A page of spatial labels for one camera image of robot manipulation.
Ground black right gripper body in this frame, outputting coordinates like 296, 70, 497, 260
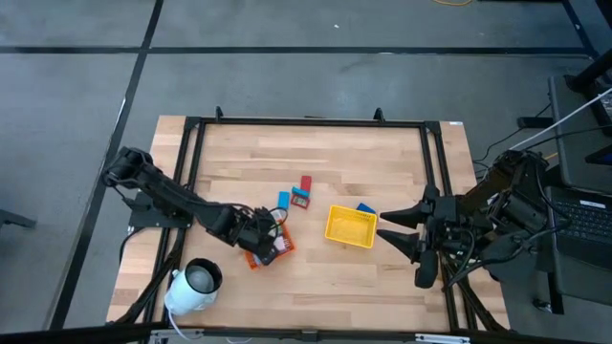
418, 183, 463, 254

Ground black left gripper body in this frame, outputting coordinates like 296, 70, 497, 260
233, 205, 283, 254

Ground orange plastic basket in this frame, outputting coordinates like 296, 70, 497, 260
243, 222, 296, 271

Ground yellow plastic basket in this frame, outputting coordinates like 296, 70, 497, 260
323, 204, 379, 249

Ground white label strip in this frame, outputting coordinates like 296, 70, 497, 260
414, 333, 472, 344

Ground black foot bar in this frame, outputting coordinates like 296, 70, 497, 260
517, 116, 552, 129

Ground black laptop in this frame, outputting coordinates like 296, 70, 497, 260
546, 185, 612, 271

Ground grey side desk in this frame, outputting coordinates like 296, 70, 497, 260
547, 75, 612, 192

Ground black flat device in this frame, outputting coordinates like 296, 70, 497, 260
583, 144, 612, 167

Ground black stand pole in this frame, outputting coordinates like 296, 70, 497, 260
566, 47, 612, 95

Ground black furniture leg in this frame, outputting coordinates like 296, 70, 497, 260
0, 208, 38, 229

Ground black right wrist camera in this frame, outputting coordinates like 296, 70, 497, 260
413, 247, 440, 290

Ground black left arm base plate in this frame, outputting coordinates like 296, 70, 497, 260
127, 190, 195, 229

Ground white lamp cable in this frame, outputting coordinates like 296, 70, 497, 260
164, 308, 207, 341

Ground black table frame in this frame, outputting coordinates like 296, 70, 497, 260
112, 105, 511, 335

